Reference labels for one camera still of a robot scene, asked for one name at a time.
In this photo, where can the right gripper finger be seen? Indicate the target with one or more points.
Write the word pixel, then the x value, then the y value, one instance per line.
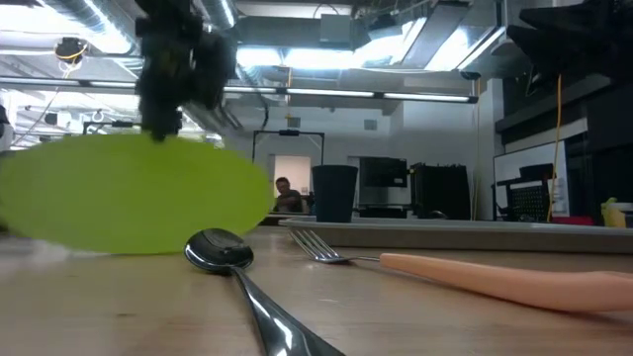
pixel 569 14
pixel 564 44

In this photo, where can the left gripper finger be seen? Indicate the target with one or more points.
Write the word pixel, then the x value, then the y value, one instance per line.
pixel 163 126

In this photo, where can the lime green round plate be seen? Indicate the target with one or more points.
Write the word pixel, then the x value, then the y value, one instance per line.
pixel 123 198

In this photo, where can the black metal spoon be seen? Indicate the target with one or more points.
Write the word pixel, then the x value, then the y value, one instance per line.
pixel 220 249

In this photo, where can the black cup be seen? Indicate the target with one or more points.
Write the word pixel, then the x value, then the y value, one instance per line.
pixel 334 195

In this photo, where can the grey plastic tray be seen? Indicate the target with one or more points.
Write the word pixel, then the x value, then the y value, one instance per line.
pixel 470 236

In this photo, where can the whiteboard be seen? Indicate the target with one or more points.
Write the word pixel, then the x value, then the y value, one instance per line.
pixel 509 165

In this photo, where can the person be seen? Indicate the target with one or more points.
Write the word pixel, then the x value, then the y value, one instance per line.
pixel 288 198

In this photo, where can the black perforated panel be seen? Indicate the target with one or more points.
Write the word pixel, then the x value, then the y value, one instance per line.
pixel 529 200

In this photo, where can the long ceiling light bar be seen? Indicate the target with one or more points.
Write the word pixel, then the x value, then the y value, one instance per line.
pixel 346 93

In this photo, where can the yellow bottle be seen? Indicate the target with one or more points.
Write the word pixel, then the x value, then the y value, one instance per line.
pixel 612 215

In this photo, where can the red flat object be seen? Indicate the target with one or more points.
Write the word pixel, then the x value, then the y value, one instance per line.
pixel 571 220

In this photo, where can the black equipment cabinet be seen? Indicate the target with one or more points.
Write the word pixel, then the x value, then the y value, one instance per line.
pixel 440 190

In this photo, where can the black monitor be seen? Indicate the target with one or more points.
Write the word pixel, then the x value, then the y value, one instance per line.
pixel 383 172

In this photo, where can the black gantry frame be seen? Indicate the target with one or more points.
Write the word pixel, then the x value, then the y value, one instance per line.
pixel 289 132

